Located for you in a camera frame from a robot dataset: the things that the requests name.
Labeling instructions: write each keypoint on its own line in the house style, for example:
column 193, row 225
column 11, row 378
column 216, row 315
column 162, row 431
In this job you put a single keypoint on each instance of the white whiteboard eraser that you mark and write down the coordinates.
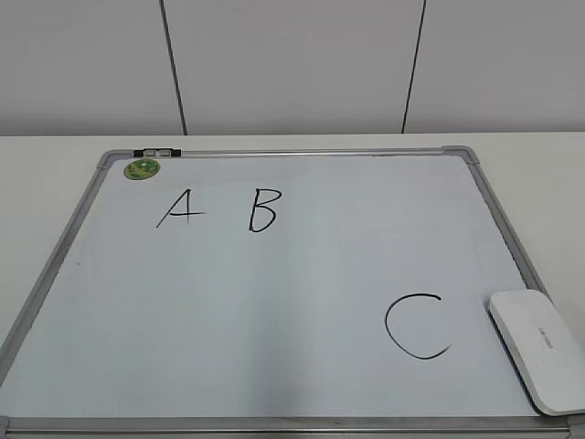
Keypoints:
column 548, row 357

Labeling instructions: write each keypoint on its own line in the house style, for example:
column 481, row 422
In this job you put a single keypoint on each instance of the green round magnet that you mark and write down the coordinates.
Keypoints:
column 142, row 169

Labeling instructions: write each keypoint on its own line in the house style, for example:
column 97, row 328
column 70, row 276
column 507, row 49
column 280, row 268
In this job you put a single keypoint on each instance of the black board hanger clip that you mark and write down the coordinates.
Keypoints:
column 157, row 152

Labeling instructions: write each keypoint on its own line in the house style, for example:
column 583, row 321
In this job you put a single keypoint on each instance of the white whiteboard with grey frame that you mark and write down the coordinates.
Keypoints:
column 324, row 293

